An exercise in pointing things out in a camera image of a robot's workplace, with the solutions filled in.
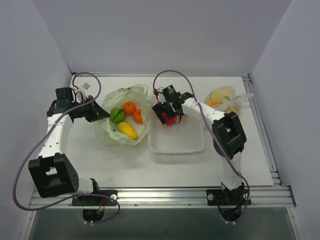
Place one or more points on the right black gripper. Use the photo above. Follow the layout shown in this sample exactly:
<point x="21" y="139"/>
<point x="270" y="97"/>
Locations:
<point x="162" y="111"/>

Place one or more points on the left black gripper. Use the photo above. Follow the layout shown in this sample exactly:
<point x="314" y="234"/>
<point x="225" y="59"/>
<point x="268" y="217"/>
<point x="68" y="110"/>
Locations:
<point x="92" y="110"/>

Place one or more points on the green fake fruit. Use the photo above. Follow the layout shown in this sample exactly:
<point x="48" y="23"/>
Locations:
<point x="117" y="115"/>

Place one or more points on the red fake apple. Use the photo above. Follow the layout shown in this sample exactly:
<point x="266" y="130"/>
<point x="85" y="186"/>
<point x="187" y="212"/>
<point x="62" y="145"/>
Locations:
<point x="170" y="122"/>

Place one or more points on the orange fake orange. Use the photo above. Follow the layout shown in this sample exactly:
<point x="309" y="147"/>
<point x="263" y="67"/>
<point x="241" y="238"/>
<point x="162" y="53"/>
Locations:
<point x="129" y="108"/>
<point x="137" y="116"/>

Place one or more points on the yellow fake mango front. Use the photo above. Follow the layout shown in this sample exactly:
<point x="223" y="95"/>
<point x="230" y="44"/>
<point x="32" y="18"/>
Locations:
<point x="126" y="129"/>

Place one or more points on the green avocado print plastic bag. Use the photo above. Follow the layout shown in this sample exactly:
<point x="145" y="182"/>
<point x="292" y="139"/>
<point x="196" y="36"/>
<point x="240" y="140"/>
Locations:
<point x="107" y="132"/>

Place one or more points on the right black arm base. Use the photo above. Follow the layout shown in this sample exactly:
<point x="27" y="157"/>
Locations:
<point x="225" y="197"/>

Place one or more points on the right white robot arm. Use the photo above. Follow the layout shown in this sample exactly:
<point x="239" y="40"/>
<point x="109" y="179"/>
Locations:
<point x="226" y="130"/>

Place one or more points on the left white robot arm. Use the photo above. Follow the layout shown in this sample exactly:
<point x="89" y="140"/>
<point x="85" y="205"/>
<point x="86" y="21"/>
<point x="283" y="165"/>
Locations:
<point x="52" y="172"/>

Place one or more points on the tied clear bag of fruits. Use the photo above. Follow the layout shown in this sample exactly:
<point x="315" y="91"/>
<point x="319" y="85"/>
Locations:
<point x="226" y="99"/>

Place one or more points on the white plastic basket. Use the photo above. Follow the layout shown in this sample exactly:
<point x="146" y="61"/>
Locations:
<point x="185" y="137"/>

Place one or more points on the aluminium front rail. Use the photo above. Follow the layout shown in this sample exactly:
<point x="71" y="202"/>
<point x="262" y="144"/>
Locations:
<point x="275" y="196"/>

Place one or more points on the aluminium rail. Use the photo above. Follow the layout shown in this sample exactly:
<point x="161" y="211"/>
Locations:
<point x="262" y="133"/>
<point x="275" y="196"/>

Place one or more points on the aluminium right rail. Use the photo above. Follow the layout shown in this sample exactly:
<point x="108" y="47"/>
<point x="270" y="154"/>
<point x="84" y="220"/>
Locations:
<point x="262" y="133"/>

